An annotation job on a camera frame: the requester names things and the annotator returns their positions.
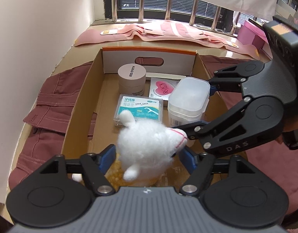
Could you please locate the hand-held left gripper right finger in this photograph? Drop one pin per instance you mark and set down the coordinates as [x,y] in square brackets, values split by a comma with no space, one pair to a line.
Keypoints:
[189,159]

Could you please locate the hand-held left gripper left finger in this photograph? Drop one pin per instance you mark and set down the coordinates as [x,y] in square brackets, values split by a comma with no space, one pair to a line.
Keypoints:
[107,156]

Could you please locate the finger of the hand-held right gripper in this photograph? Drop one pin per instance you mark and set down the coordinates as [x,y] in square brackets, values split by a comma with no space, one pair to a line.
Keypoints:
[212,128]
[226,74]

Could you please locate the clear cotton swab container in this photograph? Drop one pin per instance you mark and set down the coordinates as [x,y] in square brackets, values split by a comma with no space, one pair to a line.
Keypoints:
[187,99]

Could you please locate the white and yellow alpaca plush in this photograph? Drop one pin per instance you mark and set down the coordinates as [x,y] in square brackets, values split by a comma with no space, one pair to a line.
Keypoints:
[149,145]

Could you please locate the dental floss box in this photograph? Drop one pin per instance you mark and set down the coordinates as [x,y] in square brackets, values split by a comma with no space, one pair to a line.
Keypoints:
[139,108]

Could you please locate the orange cardboard box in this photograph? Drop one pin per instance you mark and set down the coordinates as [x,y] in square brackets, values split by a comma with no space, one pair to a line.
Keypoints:
[83,102]

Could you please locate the white card with pink heart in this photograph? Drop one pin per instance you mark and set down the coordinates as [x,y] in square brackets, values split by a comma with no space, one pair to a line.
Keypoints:
[162,88]

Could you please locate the beige cream jar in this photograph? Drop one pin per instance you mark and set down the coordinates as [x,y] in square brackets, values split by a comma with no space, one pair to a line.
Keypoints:
[132,80]

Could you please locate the beige stone desktop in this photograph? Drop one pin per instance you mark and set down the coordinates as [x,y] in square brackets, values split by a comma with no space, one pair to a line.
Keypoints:
[86,49]

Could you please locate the magenta box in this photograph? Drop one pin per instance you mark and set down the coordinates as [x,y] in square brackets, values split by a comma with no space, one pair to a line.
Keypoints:
[250,35]

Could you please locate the pink mat on windowsill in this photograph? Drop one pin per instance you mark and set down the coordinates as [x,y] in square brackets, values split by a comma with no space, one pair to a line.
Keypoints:
[163,32]

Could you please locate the pink fuzzy cloth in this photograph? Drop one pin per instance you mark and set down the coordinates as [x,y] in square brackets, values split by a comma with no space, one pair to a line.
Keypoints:
[272,174]

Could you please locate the maroon cloth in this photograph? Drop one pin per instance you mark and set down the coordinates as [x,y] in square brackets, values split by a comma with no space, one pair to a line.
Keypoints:
[49,97]

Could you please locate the steel window grille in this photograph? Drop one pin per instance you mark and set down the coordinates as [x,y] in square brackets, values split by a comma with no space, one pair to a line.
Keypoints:
[168,4]

